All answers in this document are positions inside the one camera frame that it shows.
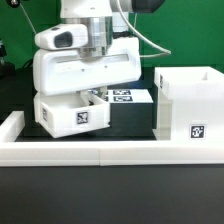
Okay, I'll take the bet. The white drawer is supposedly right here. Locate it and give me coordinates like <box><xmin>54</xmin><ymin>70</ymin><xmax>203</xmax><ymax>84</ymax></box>
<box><xmin>34</xmin><ymin>93</ymin><xmax>110</xmax><ymax>138</ymax></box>

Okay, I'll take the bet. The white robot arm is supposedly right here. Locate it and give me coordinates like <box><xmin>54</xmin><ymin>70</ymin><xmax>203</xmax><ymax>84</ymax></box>
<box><xmin>33</xmin><ymin>0</ymin><xmax>165</xmax><ymax>96</ymax></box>

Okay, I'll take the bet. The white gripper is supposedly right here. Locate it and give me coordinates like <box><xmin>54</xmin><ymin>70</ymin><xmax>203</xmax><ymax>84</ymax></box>
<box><xmin>33</xmin><ymin>37</ymin><xmax>141</xmax><ymax>104</ymax></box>

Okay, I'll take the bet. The white foam boundary frame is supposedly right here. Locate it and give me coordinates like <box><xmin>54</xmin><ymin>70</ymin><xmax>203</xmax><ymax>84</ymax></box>
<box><xmin>0</xmin><ymin>111</ymin><xmax>224</xmax><ymax>167</ymax></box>

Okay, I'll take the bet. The white marker tag sheet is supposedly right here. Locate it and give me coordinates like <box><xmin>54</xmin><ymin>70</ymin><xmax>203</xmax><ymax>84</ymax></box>
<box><xmin>104</xmin><ymin>89</ymin><xmax>153</xmax><ymax>103</ymax></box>

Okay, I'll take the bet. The black work mat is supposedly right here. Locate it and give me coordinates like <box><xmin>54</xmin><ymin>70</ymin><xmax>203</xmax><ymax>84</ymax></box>
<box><xmin>17</xmin><ymin>103</ymin><xmax>156</xmax><ymax>142</ymax></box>

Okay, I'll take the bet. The black camera knob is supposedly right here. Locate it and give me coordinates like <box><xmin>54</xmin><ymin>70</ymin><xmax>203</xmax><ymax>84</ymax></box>
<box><xmin>9</xmin><ymin>0</ymin><xmax>20</xmax><ymax>8</ymax></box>

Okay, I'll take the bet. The black tripod stand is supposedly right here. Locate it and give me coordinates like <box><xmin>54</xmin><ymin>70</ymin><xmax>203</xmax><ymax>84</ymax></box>
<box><xmin>0</xmin><ymin>39</ymin><xmax>16</xmax><ymax>78</ymax></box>

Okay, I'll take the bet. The white drawer cabinet box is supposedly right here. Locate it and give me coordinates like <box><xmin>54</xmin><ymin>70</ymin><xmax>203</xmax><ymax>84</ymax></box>
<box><xmin>153</xmin><ymin>66</ymin><xmax>224</xmax><ymax>142</ymax></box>

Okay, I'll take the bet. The white thin cable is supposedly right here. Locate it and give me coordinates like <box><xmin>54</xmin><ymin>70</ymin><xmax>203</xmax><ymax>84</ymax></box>
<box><xmin>115</xmin><ymin>0</ymin><xmax>172</xmax><ymax>60</ymax></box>

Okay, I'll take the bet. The black cable bundle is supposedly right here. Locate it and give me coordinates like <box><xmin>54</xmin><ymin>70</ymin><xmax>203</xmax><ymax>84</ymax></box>
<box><xmin>21</xmin><ymin>59</ymin><xmax>36</xmax><ymax>69</ymax></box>

